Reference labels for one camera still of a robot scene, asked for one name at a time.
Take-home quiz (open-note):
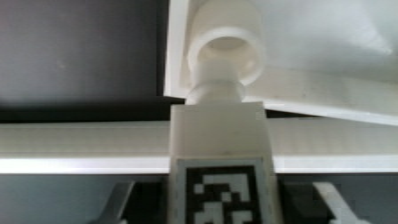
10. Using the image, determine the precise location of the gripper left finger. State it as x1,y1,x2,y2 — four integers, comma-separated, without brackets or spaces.
99,181,165,224

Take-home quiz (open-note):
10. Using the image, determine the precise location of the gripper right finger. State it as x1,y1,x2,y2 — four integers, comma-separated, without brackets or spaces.
279,181,371,224

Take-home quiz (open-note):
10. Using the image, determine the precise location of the white table leg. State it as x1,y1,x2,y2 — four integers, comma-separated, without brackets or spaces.
167,60,282,224

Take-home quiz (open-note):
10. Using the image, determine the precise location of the white square tabletop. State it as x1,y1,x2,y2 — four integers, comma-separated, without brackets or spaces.
163,0,398,126

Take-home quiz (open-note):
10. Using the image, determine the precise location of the white L-shaped fence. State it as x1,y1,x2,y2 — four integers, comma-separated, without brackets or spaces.
0,118,398,174

